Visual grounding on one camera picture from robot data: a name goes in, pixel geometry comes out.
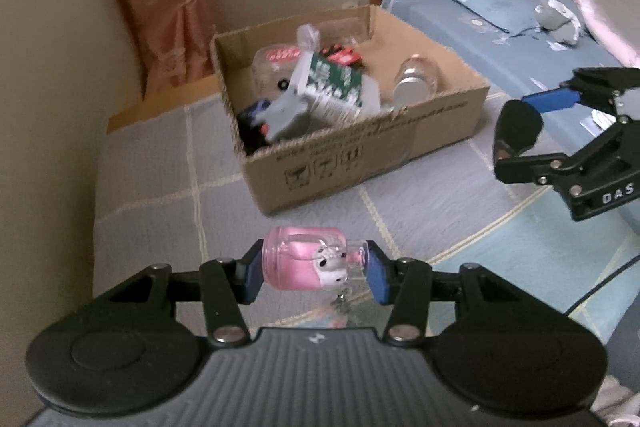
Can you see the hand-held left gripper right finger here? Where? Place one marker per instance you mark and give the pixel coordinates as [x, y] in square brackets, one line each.
[377, 279]

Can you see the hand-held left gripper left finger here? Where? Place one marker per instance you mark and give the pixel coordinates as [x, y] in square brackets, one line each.
[252, 274]

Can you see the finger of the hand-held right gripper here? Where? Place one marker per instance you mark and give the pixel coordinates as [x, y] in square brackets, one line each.
[550, 99]
[535, 167]

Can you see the black oval case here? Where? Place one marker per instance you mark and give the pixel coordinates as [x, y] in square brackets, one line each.
[517, 124]

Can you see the pink bottle with bunny figure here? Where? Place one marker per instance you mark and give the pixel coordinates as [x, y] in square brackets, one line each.
[305, 259]

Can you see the cardboard box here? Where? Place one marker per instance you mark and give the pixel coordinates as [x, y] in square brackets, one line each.
[350, 157]

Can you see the clear bottle with gold contents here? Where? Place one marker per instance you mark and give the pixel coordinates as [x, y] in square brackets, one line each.
[415, 82]

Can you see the blue toy train block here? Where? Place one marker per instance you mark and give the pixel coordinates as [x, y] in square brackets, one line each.
[252, 114]

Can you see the grey toy figure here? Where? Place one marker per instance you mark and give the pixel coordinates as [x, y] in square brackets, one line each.
[287, 114]

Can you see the white and green box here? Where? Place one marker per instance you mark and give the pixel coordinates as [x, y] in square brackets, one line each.
[335, 84]

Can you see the red toy train block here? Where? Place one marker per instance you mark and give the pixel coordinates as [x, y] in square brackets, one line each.
[342, 55]

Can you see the blue bedsheet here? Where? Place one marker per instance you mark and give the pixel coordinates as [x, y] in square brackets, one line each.
[500, 47]

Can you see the grey plush toy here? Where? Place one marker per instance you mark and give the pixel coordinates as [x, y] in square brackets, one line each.
[555, 19]

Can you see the pink cloth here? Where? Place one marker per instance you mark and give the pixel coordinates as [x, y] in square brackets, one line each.
[607, 27]

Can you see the grey and teal checked blanket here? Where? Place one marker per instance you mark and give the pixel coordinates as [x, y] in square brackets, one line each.
[150, 187]

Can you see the clear bottle with red label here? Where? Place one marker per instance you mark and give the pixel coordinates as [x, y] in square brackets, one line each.
[275, 64]

